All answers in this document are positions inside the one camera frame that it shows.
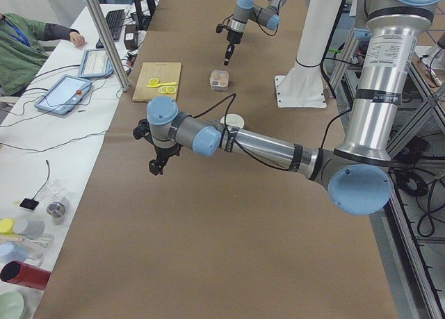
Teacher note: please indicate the black keyboard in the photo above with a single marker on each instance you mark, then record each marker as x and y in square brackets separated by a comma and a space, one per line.
[115, 22]

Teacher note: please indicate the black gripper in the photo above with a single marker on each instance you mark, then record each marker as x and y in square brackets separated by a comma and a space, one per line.
[163, 153]
[231, 37]

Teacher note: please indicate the metal cylinder part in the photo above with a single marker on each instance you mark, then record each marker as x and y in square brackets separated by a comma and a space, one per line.
[58, 210]

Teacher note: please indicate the small black pad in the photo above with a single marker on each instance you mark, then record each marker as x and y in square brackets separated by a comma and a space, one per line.
[29, 204]

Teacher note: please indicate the wooden cutting board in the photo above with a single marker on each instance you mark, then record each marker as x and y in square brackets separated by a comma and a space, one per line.
[166, 72]

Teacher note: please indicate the white bowl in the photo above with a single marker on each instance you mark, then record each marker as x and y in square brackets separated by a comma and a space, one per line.
[232, 119]

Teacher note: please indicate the aluminium frame post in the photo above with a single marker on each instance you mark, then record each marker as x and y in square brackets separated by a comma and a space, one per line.
[107, 40]

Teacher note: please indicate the blue teach pendant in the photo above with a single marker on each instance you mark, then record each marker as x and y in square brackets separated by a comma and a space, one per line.
[95, 64]
[64, 95]

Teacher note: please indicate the seated person green jacket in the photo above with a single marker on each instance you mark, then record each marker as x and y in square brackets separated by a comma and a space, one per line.
[22, 54]

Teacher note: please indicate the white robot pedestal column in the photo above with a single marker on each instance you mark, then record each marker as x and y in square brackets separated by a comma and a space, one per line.
[302, 87]

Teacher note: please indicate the blue teach pendant near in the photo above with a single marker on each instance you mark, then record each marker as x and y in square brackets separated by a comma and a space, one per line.
[64, 95]

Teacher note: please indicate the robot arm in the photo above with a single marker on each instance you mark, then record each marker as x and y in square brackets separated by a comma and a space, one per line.
[266, 18]
[280, 122]

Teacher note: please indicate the yellow cup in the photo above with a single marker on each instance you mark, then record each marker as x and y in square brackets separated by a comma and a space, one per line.
[7, 226]

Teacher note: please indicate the grey cup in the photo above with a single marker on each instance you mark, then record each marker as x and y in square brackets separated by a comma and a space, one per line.
[31, 229]

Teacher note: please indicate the red bottle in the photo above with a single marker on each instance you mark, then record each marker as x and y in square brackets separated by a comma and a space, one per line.
[23, 274]

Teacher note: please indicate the light green bowl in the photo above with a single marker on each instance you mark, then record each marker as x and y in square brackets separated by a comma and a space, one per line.
[12, 305]

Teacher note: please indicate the clear plastic egg box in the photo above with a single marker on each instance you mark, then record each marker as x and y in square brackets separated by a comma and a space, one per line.
[219, 80]

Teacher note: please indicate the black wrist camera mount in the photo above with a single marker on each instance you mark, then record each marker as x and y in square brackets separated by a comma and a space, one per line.
[142, 130]
[221, 27]

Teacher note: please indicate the light blue cup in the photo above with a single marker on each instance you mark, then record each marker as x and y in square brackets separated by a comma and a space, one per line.
[10, 251]

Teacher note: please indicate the blue teach pendant far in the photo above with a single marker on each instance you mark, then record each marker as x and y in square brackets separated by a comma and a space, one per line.
[95, 64]

